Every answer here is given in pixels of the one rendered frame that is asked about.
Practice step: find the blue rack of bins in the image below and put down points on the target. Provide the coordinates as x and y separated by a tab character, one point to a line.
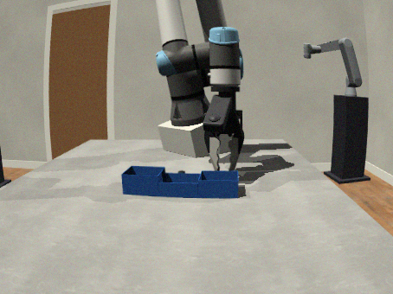
155	182

